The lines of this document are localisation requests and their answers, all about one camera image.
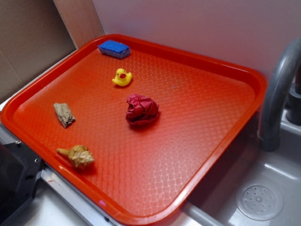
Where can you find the crumpled red paper ball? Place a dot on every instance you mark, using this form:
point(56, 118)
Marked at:
point(141, 110)

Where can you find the tan spiral seashell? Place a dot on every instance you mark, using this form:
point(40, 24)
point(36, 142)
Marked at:
point(79, 156)

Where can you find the brown cardboard panel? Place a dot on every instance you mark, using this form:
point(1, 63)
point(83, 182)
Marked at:
point(36, 34)

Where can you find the brown wood chip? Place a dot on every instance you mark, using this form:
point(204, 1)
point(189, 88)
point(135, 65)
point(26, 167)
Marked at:
point(64, 114)

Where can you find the blue sponge block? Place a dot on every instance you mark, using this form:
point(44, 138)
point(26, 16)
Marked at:
point(114, 49)

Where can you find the grey toy sink basin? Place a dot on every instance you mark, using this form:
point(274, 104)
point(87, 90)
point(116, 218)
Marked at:
point(251, 187)

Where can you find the grey toy faucet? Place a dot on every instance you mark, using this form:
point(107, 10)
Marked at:
point(283, 88)

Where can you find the yellow rubber duck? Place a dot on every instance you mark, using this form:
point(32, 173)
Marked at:
point(122, 78)

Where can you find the red plastic tray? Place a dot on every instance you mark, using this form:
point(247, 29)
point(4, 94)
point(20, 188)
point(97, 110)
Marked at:
point(141, 174)

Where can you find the black metal bracket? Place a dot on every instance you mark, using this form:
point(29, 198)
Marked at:
point(20, 170)

